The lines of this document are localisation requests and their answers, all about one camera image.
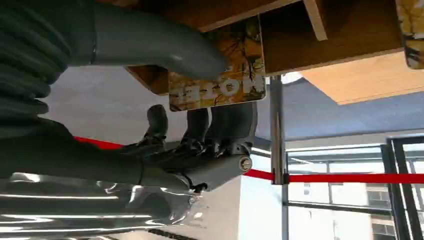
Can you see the shiny silver robot shell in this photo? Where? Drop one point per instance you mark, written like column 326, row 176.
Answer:
column 82, row 212

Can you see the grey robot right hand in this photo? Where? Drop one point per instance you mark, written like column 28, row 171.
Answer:
column 139, row 39

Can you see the wooden card box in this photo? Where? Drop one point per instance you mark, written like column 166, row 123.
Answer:
column 348, row 30

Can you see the red barrier tape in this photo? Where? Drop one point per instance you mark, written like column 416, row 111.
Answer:
column 348, row 178

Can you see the steel barrier post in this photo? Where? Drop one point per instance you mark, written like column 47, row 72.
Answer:
column 277, row 132

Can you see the black window frame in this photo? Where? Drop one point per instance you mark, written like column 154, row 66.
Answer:
column 399, row 185

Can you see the ribbed grey right arm sleeve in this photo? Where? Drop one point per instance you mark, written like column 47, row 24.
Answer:
column 30, row 56

